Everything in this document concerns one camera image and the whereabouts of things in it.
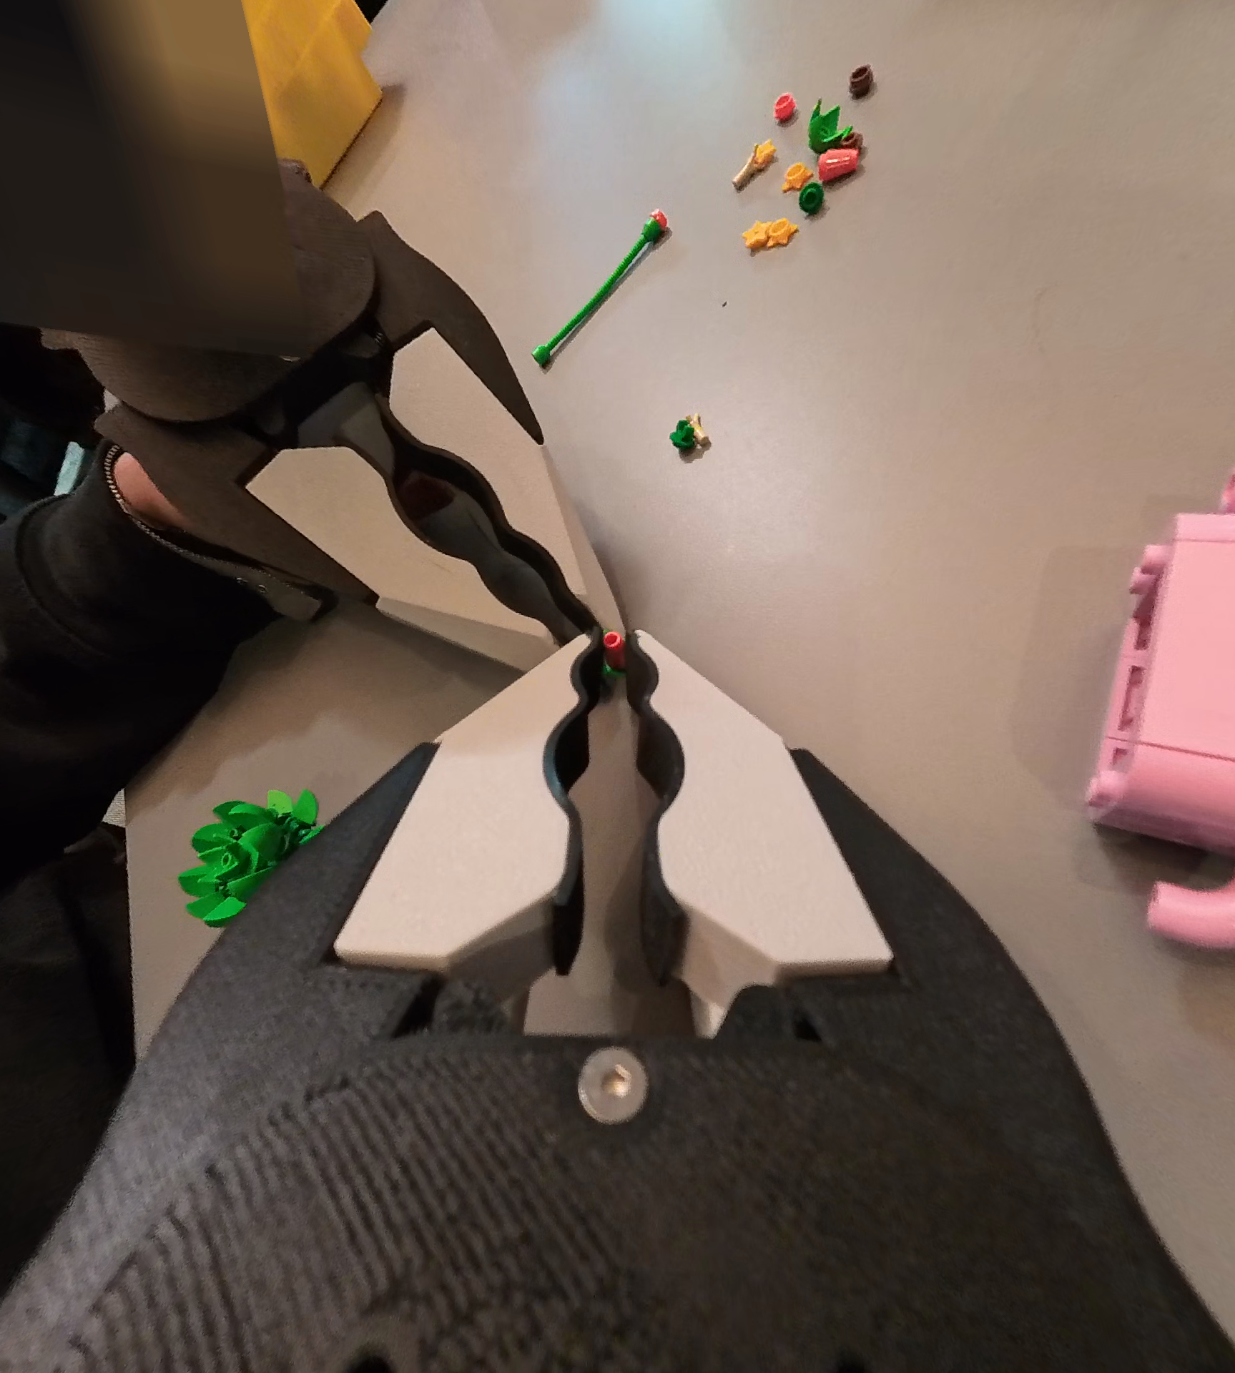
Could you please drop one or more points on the tan toy twig piece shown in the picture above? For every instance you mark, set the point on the tan toy twig piece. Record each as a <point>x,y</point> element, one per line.
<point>755,164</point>

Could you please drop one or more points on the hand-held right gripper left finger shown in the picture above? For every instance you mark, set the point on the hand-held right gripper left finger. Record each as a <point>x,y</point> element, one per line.
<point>457,858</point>

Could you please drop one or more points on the yellow toy star flower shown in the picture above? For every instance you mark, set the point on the yellow toy star flower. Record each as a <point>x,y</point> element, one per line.
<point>782,228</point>
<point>758,234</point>
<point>798,174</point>

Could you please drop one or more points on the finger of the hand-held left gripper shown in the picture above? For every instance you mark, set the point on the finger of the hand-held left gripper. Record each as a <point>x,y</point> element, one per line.
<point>468,417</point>
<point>328,482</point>

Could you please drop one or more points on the green toy leaf piece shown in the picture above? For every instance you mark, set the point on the green toy leaf piece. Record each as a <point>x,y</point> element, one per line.
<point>821,130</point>

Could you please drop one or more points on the person's left forearm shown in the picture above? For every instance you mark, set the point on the person's left forearm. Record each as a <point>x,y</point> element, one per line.
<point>59,665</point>

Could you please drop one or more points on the green toy brick plant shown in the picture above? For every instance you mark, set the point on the green toy brick plant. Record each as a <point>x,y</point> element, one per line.
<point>236,858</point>

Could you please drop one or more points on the yellow plastic box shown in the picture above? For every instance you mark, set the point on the yellow plastic box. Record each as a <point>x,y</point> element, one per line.
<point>316,74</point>

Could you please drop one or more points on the pink toy cone piece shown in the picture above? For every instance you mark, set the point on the pink toy cone piece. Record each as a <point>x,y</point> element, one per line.
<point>838,165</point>

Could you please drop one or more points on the small green tan toy piece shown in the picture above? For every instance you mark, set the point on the small green tan toy piece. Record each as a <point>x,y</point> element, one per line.
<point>685,433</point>

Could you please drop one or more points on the person's dark clothing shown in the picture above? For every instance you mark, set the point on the person's dark clothing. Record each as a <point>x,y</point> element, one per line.
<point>6,1072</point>

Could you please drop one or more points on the pink toy brick pot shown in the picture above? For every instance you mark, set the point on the pink toy brick pot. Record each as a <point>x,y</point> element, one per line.
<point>1218,665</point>

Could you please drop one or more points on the green round toy piece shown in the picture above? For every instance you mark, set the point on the green round toy piece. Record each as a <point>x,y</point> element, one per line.
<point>811,197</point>

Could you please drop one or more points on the small green red toy bud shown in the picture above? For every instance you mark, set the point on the small green red toy bud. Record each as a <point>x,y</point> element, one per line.
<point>614,646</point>

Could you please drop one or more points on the green toy stem red tip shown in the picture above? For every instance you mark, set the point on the green toy stem red tip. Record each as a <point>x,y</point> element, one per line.
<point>601,294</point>

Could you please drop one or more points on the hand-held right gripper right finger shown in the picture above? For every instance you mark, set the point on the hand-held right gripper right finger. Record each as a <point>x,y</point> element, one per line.
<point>768,858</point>

